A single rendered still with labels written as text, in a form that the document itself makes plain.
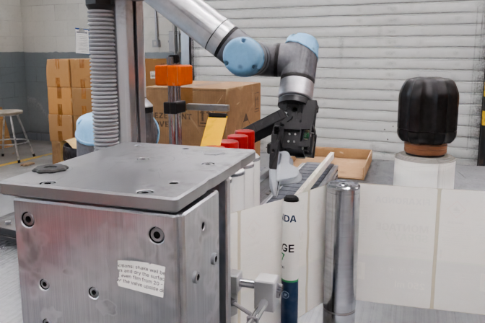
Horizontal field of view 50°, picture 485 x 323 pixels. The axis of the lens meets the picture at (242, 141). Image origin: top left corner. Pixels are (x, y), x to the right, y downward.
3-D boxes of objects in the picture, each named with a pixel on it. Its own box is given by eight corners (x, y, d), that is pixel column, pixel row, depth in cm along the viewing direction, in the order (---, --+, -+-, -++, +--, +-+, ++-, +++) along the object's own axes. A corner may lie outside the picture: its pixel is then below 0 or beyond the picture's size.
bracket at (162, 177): (177, 213, 26) (176, 195, 25) (-4, 194, 29) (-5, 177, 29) (256, 159, 38) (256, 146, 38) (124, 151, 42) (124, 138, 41)
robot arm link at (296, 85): (276, 75, 111) (284, 91, 119) (273, 94, 110) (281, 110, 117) (311, 76, 109) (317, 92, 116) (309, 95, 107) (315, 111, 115)
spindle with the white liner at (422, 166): (450, 290, 74) (466, 78, 68) (385, 282, 76) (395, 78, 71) (447, 266, 82) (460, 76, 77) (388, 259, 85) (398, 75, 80)
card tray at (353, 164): (364, 180, 157) (364, 167, 156) (280, 174, 165) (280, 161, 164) (372, 160, 185) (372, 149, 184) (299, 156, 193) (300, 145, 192)
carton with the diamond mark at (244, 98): (226, 190, 138) (226, 88, 133) (146, 183, 145) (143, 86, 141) (260, 166, 166) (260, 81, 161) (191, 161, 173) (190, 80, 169)
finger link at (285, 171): (294, 194, 101) (300, 150, 104) (265, 192, 103) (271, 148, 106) (297, 198, 104) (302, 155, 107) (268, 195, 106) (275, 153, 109)
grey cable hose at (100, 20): (112, 168, 63) (104, -12, 59) (86, 166, 64) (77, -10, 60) (127, 162, 66) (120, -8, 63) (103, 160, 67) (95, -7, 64)
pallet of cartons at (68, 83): (123, 193, 449) (118, 59, 429) (47, 183, 482) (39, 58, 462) (190, 165, 558) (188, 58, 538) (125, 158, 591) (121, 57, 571)
